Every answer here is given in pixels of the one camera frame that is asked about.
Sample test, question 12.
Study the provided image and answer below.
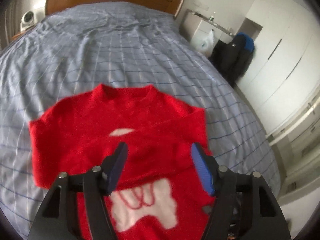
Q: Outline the white wardrobe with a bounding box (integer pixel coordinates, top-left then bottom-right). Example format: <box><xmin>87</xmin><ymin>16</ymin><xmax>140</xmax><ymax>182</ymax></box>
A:
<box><xmin>236</xmin><ymin>0</ymin><xmax>319</xmax><ymax>135</ymax></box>

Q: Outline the white plastic bag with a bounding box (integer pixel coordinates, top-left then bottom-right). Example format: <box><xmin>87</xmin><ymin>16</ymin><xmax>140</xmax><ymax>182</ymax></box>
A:
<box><xmin>196</xmin><ymin>29</ymin><xmax>215</xmax><ymax>57</ymax></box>

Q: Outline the black and blue jacket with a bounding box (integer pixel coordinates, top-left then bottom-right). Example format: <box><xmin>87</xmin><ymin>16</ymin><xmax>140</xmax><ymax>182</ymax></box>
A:
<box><xmin>208</xmin><ymin>33</ymin><xmax>255</xmax><ymax>87</ymax></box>

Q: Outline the white bedside cabinet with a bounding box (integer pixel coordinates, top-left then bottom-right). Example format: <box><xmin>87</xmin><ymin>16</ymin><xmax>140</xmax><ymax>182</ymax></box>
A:
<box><xmin>180</xmin><ymin>9</ymin><xmax>234</xmax><ymax>52</ymax></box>

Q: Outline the blue plaid bed cover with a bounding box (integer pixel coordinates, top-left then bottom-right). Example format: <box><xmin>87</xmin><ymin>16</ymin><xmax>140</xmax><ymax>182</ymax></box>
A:
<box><xmin>1</xmin><ymin>2</ymin><xmax>280</xmax><ymax>239</ymax></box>

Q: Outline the small white fan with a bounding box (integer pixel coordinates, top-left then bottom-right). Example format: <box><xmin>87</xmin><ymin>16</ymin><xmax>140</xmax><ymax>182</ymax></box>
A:
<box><xmin>20</xmin><ymin>11</ymin><xmax>35</xmax><ymax>31</ymax></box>

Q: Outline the wooden nightstand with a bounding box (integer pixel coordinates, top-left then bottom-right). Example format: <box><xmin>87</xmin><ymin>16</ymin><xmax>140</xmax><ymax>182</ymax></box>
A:
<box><xmin>11</xmin><ymin>26</ymin><xmax>35</xmax><ymax>41</ymax></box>

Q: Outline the red knit sweater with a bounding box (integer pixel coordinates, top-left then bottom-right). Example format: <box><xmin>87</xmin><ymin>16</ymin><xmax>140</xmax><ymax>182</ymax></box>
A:
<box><xmin>29</xmin><ymin>85</ymin><xmax>214</xmax><ymax>239</ymax></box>

